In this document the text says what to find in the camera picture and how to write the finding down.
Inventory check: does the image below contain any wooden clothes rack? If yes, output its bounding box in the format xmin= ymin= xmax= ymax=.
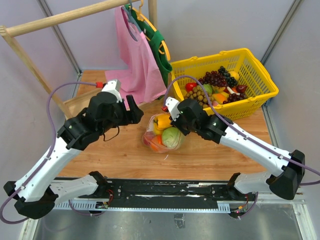
xmin=0 ymin=0 xmax=169 ymax=121

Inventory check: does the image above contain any grey hanger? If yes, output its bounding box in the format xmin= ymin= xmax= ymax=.
xmin=121 ymin=6 xmax=142 ymax=42

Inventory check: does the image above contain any green shirt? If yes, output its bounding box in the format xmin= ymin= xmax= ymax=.
xmin=125 ymin=4 xmax=173 ymax=87

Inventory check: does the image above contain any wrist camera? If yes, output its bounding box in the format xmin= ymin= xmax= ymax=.
xmin=164 ymin=97 xmax=180 ymax=121
xmin=97 ymin=79 xmax=123 ymax=104

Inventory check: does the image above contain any yellow hanger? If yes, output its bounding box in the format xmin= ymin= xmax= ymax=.
xmin=130 ymin=0 xmax=171 ymax=61

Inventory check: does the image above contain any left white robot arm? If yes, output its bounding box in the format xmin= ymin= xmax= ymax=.
xmin=3 ymin=91 xmax=144 ymax=220

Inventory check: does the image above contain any pink shirt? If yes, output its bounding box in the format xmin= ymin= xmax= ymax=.
xmin=105 ymin=7 xmax=167 ymax=104

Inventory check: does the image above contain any yellow bell pepper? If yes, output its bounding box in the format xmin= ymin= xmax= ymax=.
xmin=152 ymin=113 xmax=172 ymax=135

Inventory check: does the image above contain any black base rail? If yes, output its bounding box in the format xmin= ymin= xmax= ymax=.
xmin=77 ymin=177 xmax=257 ymax=212

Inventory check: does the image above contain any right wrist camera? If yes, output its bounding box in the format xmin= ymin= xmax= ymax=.
xmin=164 ymin=97 xmax=180 ymax=121

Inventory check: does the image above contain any green guava fruit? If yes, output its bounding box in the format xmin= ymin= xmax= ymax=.
xmin=202 ymin=84 xmax=213 ymax=96

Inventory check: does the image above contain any orange fruit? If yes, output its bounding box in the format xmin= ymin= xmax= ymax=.
xmin=149 ymin=135 xmax=164 ymax=153

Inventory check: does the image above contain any dark purple grape bunch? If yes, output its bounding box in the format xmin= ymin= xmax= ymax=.
xmin=199 ymin=66 xmax=239 ymax=88

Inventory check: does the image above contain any green cabbage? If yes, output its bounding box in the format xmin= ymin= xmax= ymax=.
xmin=161 ymin=127 xmax=182 ymax=149

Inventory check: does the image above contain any clear zip top bag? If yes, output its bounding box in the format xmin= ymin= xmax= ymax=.
xmin=142 ymin=113 xmax=185 ymax=154

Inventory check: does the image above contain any red apple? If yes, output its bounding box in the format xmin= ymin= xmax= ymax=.
xmin=142 ymin=132 xmax=154 ymax=146

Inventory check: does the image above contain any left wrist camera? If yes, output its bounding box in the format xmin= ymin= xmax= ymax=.
xmin=97 ymin=79 xmax=123 ymax=104

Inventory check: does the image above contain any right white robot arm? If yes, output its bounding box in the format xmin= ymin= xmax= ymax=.
xmin=165 ymin=97 xmax=305 ymax=200

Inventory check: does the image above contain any brown longan bunch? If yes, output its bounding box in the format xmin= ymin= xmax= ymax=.
xmin=184 ymin=85 xmax=215 ymax=109

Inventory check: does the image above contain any yellow peach fruit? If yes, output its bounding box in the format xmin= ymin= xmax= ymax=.
xmin=229 ymin=71 xmax=240 ymax=81

